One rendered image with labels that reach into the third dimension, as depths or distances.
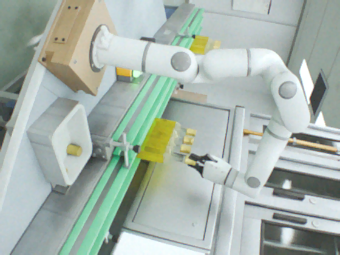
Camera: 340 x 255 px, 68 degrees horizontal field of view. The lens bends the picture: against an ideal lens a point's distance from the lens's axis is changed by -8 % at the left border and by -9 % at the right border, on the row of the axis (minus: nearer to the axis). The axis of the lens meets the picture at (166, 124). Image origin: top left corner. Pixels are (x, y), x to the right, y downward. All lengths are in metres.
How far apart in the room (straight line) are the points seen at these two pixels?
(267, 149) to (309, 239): 0.49
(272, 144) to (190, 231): 0.44
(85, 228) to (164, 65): 0.55
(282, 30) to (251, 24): 0.75
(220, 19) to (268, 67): 6.09
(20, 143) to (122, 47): 0.40
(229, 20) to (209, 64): 6.13
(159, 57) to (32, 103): 0.38
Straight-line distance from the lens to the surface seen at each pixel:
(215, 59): 0.80
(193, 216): 1.11
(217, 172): 1.06
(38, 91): 0.82
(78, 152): 0.96
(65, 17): 0.83
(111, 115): 1.09
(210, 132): 1.50
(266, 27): 6.95
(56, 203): 0.96
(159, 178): 1.21
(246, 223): 1.19
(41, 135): 0.78
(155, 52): 0.81
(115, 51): 0.84
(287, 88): 0.79
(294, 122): 0.84
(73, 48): 0.76
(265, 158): 0.93
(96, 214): 0.93
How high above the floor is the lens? 1.25
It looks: 10 degrees down
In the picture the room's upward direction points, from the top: 101 degrees clockwise
